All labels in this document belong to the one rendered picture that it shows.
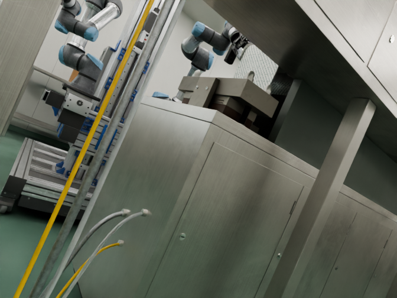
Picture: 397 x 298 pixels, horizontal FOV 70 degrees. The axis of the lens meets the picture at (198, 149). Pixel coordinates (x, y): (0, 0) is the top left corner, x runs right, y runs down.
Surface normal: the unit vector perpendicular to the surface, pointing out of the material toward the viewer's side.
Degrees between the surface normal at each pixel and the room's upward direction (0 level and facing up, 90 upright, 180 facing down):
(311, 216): 90
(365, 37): 90
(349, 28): 90
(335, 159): 90
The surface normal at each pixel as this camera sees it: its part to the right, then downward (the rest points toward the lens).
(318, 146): 0.53, 0.23
